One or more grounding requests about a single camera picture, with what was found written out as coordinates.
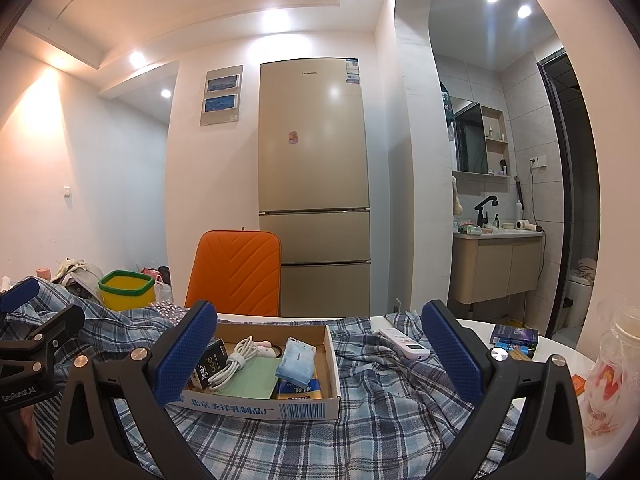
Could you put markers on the beige hanging brush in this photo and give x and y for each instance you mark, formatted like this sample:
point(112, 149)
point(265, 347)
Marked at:
point(457, 197)

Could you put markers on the shallow cardboard box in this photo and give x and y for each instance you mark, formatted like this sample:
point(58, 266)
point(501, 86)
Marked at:
point(300, 410)

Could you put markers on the fridge energy label sticker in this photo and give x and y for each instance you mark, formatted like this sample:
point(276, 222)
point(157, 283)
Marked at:
point(353, 71)

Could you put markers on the bathroom mirror cabinet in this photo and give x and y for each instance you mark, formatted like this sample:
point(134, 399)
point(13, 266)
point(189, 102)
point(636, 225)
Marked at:
point(472, 142)

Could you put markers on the black faucet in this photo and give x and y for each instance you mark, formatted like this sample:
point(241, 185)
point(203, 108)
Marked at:
point(482, 210)

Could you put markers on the beige vanity cabinet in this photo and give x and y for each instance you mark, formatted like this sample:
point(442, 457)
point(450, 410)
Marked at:
point(492, 270)

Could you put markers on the yellow bin with green rim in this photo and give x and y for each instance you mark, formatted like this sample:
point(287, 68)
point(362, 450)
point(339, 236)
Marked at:
point(125, 295)

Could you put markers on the blue plaid shirt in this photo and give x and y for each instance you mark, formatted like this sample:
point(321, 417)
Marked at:
point(390, 400)

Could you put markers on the gold cigarette pack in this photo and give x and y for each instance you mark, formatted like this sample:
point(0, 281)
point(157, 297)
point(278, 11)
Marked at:
point(521, 354)

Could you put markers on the white plastic bag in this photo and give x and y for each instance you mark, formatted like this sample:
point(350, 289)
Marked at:
point(162, 292)

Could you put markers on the grey wall panel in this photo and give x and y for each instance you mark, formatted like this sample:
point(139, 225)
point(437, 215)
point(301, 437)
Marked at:
point(221, 95)

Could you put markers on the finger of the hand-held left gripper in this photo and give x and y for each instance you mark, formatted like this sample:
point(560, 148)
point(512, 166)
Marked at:
point(67, 325)
point(20, 294)

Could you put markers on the small black box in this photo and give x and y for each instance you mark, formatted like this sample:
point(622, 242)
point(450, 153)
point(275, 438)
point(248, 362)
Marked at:
point(215, 362)

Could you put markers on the person's left hand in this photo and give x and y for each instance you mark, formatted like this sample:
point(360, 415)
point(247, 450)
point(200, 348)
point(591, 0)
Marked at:
point(29, 430)

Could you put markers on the grey cloth pile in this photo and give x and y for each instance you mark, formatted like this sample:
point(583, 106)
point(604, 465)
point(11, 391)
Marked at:
point(80, 277)

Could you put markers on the white hair dryer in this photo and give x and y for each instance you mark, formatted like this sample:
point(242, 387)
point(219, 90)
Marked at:
point(525, 225)

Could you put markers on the black hanging hair tool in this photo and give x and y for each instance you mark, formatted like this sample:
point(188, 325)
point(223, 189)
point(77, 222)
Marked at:
point(519, 197)

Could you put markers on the black door frame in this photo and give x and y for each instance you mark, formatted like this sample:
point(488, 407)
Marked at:
point(557, 185)

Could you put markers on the small orange box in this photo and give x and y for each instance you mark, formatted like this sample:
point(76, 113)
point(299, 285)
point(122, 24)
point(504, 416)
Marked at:
point(577, 385)

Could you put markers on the pink fridge magnet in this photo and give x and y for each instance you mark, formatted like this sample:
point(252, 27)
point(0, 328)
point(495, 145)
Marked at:
point(293, 137)

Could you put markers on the gold blue snack packet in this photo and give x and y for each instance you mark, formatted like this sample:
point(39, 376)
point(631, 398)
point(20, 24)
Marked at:
point(300, 391)

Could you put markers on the pink cup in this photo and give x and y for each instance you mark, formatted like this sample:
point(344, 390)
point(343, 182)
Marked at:
point(44, 273)

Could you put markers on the white toilet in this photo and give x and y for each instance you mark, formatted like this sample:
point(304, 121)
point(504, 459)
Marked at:
point(580, 295)

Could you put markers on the light blue tissue packet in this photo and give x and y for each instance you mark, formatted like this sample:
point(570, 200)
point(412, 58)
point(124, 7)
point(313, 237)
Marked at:
point(297, 362)

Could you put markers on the orange padded chair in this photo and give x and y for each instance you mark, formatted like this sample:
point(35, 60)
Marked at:
point(230, 275)

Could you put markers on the green notebook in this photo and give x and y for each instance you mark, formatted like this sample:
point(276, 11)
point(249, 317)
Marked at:
point(255, 380)

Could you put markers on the dark blue box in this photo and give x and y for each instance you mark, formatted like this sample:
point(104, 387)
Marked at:
point(515, 334)

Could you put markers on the white remote control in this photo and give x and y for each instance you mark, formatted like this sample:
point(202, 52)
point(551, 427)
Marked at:
point(405, 344)

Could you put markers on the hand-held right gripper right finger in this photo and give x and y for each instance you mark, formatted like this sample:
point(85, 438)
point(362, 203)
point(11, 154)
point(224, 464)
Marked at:
point(452, 355)

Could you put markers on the shiny studded sheet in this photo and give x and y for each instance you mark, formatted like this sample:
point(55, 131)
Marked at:
point(169, 311)

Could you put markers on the blue lighter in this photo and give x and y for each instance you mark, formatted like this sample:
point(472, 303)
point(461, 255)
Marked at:
point(507, 346)

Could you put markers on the green hanging towel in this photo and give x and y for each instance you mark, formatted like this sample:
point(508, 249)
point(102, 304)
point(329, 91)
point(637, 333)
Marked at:
point(447, 110)

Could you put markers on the white wall outlet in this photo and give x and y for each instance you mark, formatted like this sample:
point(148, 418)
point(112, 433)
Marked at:
point(537, 161)

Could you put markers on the beige three-door fridge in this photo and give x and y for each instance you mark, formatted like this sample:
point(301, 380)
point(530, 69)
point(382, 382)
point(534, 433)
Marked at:
point(315, 170)

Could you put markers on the red bag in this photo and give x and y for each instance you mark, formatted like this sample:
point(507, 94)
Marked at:
point(150, 272)

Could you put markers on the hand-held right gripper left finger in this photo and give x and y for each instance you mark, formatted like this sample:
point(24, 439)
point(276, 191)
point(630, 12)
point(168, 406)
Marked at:
point(187, 355)

